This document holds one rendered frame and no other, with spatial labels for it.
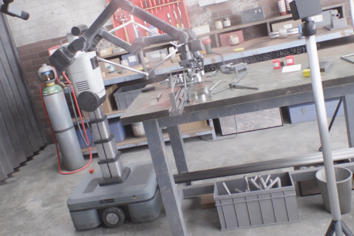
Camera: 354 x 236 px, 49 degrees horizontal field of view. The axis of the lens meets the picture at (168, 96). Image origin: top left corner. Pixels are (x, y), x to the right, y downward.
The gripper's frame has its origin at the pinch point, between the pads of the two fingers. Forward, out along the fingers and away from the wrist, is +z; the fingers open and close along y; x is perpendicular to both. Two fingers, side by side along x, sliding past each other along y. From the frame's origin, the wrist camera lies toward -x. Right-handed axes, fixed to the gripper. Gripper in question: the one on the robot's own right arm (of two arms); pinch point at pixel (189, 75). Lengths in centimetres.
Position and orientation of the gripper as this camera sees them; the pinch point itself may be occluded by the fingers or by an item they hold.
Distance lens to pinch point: 229.6
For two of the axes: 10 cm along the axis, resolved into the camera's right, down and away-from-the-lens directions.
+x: -2.4, -2.4, -9.4
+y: -9.6, 1.8, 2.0
